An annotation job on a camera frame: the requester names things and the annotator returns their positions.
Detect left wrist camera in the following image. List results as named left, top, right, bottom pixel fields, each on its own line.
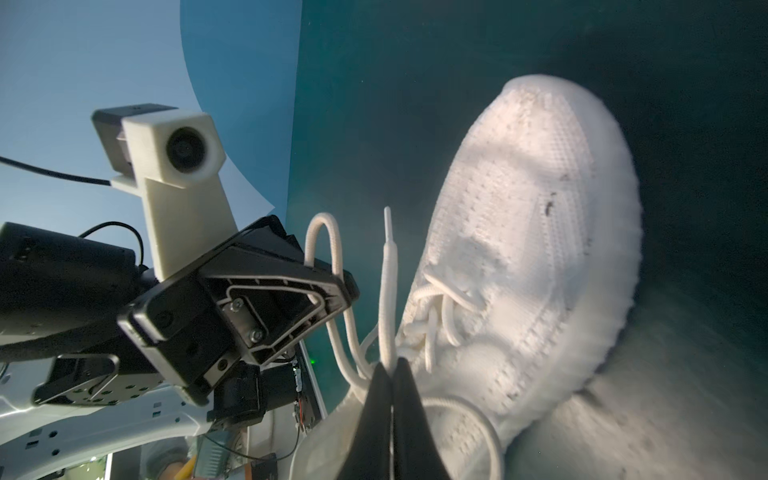
left=91, top=103, right=237, bottom=281

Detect white shoelace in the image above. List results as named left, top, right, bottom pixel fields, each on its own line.
left=304, top=208, right=504, bottom=479

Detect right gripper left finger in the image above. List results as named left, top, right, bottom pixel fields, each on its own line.
left=337, top=364, right=393, bottom=480

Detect white sneaker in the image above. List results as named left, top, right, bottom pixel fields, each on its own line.
left=290, top=75, right=642, bottom=479

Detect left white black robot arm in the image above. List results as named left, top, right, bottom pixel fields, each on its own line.
left=1, top=214, right=359, bottom=479

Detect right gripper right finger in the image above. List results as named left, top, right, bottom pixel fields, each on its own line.
left=393, top=358, right=449, bottom=480

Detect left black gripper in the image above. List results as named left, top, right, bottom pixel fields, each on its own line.
left=1, top=215, right=360, bottom=429

